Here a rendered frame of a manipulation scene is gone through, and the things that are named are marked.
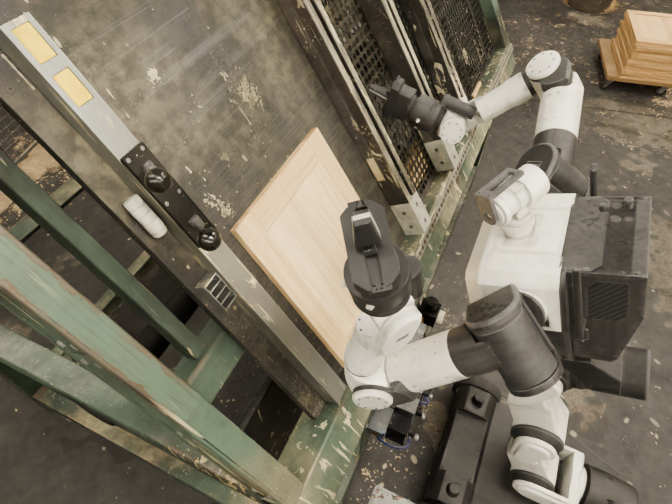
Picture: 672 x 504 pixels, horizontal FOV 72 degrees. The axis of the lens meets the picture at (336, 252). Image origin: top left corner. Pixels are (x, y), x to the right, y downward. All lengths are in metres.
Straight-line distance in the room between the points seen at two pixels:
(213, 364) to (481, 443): 1.24
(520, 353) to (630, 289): 0.21
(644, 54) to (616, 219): 3.27
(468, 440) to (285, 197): 1.26
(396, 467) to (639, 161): 2.57
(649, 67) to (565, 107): 3.06
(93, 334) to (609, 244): 0.84
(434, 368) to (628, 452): 1.62
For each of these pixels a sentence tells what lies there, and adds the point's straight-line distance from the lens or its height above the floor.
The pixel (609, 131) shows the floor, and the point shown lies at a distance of 3.86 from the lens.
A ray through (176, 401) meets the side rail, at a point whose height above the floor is 1.24.
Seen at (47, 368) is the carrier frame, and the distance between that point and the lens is 1.56.
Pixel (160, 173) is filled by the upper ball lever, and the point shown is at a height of 1.56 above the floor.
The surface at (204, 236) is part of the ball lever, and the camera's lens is 0.75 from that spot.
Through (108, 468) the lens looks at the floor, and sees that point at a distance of 2.25.
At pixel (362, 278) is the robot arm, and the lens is 0.53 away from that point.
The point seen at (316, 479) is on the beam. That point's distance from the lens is 1.15.
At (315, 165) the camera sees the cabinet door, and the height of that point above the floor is 1.25.
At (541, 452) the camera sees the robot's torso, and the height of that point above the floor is 0.65.
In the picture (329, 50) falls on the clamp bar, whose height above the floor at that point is 1.44.
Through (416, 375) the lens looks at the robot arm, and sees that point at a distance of 0.88.
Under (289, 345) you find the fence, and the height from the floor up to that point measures 1.09.
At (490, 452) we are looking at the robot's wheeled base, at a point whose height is 0.17.
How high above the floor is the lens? 2.00
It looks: 51 degrees down
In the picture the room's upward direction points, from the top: straight up
